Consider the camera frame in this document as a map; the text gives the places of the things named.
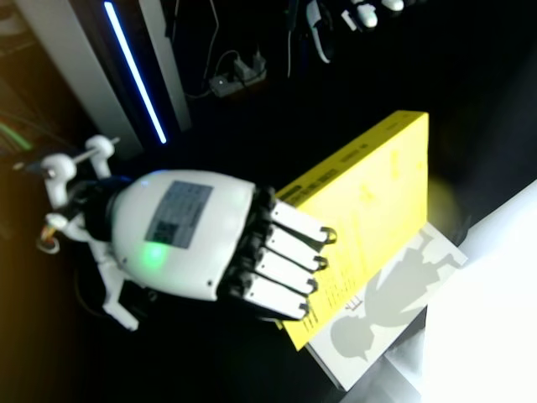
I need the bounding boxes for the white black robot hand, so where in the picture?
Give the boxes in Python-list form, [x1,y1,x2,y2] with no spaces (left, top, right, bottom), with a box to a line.
[109,169,338,324]
[305,0,420,64]

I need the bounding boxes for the yellow book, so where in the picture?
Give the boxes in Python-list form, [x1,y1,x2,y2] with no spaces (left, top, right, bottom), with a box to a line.
[274,109,430,352]

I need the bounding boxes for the black table cloth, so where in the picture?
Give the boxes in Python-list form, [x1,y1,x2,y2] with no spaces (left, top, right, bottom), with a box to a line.
[62,0,537,403]

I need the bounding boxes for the grey power strip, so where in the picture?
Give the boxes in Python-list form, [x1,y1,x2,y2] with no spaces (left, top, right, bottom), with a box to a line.
[208,50,268,98]

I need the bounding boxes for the blue white light strip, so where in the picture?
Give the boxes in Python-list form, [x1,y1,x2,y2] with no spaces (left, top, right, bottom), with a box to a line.
[103,2,168,144]

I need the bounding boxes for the white column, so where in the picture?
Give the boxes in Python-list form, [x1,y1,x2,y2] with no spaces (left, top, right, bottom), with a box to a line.
[16,0,192,159]

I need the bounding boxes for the white book with grey print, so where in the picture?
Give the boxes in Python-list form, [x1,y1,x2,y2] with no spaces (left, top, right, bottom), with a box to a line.
[305,222,469,392]

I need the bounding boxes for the thin grey cable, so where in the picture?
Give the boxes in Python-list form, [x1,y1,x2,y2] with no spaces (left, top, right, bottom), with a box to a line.
[184,0,241,100]

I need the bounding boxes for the green cable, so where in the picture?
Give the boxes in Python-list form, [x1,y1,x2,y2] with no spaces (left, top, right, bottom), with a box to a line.
[0,121,34,153]

